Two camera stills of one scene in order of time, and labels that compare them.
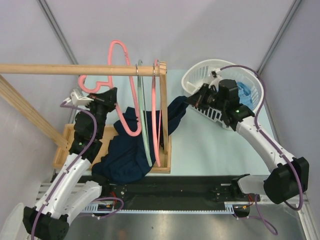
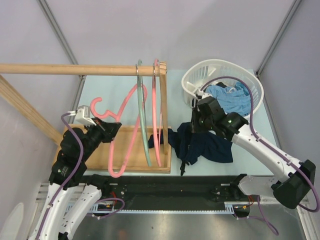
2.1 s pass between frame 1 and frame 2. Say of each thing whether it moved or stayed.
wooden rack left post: stayed
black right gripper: moved
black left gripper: moved
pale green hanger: stayed
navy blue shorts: moved
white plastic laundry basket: stayed
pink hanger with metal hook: stayed
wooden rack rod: stayed
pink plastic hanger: moved
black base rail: stayed
